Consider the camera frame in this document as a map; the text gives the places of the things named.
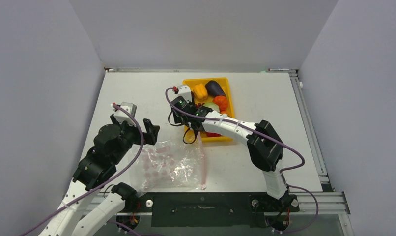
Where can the green cabbage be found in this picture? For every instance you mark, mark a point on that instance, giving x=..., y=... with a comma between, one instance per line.
x=212, y=106

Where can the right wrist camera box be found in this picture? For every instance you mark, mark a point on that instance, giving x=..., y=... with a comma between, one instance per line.
x=185, y=92

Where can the clear zip top bag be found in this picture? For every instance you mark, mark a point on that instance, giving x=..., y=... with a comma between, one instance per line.
x=170, y=165

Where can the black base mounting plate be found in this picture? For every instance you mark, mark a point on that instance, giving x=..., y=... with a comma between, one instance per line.
x=212, y=209

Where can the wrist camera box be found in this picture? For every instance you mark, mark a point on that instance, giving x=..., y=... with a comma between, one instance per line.
x=185, y=92
x=123, y=113

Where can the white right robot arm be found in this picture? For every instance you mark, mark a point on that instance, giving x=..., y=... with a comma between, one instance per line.
x=262, y=141

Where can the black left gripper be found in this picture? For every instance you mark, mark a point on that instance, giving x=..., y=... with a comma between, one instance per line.
x=150, y=135

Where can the aluminium frame rail back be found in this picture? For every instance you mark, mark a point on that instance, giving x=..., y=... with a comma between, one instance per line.
x=144, y=70

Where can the aluminium frame rail right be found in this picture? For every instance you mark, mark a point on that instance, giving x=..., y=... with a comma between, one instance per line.
x=330, y=202

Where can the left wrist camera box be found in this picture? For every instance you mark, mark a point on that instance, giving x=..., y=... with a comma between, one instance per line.
x=123, y=113

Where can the yellow plastic tray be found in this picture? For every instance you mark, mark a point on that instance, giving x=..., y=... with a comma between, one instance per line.
x=223, y=81

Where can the dark purple eggplant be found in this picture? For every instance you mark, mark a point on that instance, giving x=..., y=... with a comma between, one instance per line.
x=214, y=89

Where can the yellow bell pepper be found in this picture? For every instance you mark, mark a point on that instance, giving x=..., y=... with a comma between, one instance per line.
x=200, y=92

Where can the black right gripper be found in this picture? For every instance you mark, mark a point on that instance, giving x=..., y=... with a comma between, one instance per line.
x=178, y=119

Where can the red tomato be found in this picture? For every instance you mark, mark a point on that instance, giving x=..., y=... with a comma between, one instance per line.
x=211, y=134

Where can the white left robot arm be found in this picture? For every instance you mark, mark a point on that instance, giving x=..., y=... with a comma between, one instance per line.
x=93, y=172

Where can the aluminium frame rail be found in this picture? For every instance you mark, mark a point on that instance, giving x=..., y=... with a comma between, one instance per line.
x=330, y=202
x=144, y=70

